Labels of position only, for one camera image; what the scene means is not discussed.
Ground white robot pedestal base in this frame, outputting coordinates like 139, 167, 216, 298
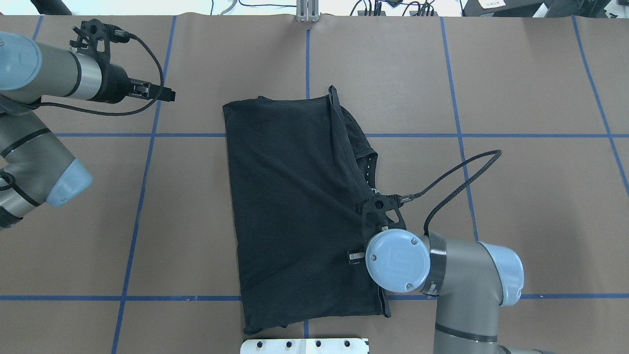
240, 338, 371, 354

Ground black graphic t-shirt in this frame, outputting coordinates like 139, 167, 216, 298
223, 87, 391, 336

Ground aluminium frame post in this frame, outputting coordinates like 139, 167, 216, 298
296, 0, 320, 23

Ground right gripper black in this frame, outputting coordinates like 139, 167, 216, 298
348, 194, 407, 265

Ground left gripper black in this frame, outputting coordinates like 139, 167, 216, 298
70, 19, 176, 104

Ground brown paper table cover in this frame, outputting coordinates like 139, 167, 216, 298
0, 13, 628, 354

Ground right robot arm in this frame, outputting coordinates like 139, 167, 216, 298
349, 194, 541, 354

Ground black box with label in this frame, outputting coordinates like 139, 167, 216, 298
462, 0, 544, 18

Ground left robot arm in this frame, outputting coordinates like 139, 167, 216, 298
0, 19, 176, 229

